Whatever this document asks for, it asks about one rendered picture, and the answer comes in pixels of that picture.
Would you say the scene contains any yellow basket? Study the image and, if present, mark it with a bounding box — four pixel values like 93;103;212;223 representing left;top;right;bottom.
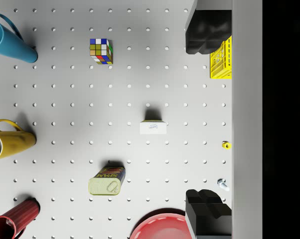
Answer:
209;35;232;80

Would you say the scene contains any bolt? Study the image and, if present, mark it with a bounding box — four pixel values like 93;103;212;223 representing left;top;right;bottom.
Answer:
217;178;230;192

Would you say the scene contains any yellow mug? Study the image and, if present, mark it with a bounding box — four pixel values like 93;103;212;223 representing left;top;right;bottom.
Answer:
0;119;37;162

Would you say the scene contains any puzzle cube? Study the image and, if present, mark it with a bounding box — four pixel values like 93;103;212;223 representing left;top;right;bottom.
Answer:
89;38;114;65

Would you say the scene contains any blue mug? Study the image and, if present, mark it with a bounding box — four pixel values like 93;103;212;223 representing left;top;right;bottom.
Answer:
0;12;38;64

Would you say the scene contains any yellow and white box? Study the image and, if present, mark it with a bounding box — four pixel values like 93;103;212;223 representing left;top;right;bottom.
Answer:
139;119;167;135

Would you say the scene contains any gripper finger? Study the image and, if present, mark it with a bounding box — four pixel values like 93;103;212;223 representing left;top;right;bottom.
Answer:
185;9;232;55
185;189;232;236

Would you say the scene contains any red mug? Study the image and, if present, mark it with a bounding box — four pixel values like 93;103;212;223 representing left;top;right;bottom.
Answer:
0;198;40;239

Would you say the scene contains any red plate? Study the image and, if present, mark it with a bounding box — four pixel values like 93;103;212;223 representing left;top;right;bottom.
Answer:
130;213;193;239

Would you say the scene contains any flat-sided can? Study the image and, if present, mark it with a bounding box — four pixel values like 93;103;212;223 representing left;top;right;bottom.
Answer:
88;166;127;196

